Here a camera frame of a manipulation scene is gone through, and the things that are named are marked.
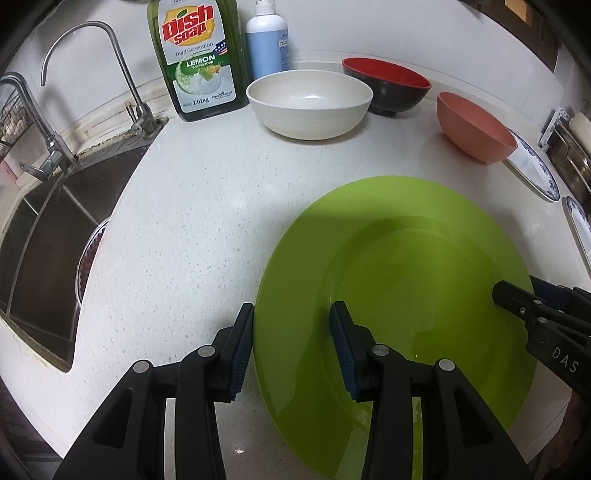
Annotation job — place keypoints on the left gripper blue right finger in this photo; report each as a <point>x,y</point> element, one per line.
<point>370,370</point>

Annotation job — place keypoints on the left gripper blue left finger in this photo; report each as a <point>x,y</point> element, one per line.
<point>233,345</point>

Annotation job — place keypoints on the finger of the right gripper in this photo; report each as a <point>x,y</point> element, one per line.
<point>527,305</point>
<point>558,294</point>

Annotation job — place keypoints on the blue floral plate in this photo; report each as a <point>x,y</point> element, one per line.
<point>530,166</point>
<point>580,227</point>

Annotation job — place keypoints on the green plate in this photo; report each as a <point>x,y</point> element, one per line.
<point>416,263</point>

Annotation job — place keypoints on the pink bowl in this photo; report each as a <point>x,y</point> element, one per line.
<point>473,129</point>

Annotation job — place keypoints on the red black bowl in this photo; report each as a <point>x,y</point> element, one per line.
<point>396,88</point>

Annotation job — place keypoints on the cream white bowl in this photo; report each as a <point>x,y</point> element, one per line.
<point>309,105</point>

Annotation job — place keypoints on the steel pot upper left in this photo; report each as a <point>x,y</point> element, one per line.
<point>573,166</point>

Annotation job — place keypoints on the metal bowl with red food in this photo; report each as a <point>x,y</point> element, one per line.
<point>87,258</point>

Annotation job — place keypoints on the white pot rack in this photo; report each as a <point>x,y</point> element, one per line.
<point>576,128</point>

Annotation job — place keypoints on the stainless steel sink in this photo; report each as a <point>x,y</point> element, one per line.
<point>44,240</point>

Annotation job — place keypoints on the small chrome filter faucet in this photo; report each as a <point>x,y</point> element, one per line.
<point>143,121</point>

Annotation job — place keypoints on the green dish soap bottle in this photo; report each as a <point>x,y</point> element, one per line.
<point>201,53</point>

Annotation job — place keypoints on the blue pump bottle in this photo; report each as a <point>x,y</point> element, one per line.
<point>268,40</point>

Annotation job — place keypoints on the wire basket with garlic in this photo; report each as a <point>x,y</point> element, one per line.
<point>15,120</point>

